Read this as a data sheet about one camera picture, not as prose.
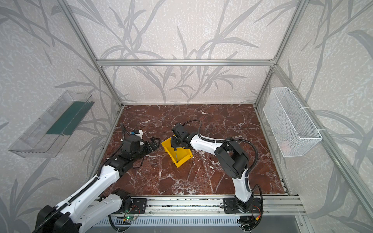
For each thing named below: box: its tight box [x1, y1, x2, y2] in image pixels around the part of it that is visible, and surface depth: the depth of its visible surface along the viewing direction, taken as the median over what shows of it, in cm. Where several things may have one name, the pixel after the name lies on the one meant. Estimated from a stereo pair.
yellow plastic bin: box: [161, 134, 194, 168], surface depth 89 cm
